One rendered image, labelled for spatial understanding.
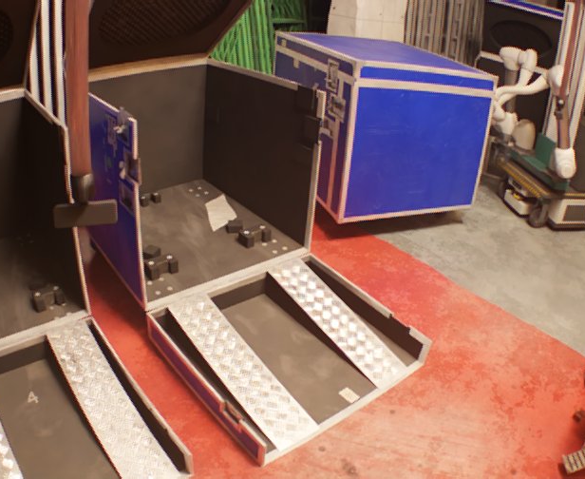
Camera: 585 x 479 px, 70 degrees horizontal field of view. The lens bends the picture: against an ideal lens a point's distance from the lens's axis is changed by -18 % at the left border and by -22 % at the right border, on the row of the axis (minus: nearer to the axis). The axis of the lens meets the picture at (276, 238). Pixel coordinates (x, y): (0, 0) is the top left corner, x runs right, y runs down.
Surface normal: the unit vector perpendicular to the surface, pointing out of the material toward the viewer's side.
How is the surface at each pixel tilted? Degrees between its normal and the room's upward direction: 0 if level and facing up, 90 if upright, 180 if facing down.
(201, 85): 90
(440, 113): 90
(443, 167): 90
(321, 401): 2
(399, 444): 0
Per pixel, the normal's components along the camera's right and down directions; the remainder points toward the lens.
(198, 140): 0.62, 0.43
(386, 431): 0.07, -0.87
